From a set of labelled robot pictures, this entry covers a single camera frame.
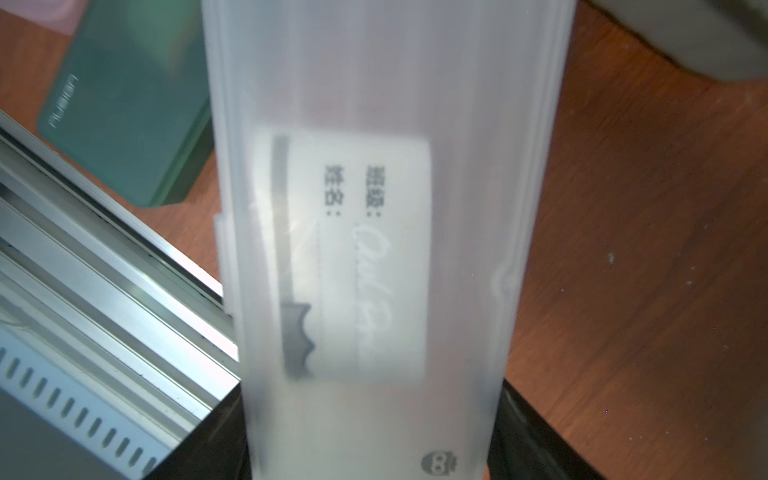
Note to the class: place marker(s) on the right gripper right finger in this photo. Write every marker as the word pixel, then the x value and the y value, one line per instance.
pixel 524 446

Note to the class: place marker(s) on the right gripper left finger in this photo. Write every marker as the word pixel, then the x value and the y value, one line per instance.
pixel 216 449

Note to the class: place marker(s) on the clear pencil case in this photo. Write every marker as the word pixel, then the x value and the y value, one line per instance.
pixel 380 167

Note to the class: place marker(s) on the dark green case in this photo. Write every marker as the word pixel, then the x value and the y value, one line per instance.
pixel 130 101

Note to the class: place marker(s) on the pink pencil case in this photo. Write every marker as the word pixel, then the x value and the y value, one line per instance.
pixel 61 16

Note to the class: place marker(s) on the grey plastic storage tray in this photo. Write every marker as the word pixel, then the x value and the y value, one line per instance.
pixel 722 40

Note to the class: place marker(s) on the aluminium mounting rail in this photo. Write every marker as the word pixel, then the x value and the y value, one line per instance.
pixel 114 345

